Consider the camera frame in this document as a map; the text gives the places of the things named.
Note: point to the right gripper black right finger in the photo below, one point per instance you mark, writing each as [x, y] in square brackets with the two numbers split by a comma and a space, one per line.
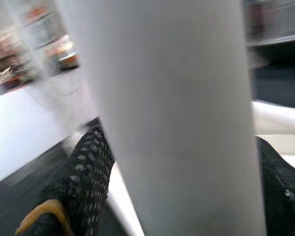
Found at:
[282, 196]

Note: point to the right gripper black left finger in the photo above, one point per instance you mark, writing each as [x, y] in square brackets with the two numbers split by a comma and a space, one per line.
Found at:
[88, 177]

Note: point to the white plastic table leg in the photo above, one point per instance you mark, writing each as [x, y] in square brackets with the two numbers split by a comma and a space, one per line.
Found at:
[174, 110]

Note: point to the tan rubber band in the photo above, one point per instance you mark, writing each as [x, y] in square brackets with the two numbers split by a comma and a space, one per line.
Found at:
[51, 205]

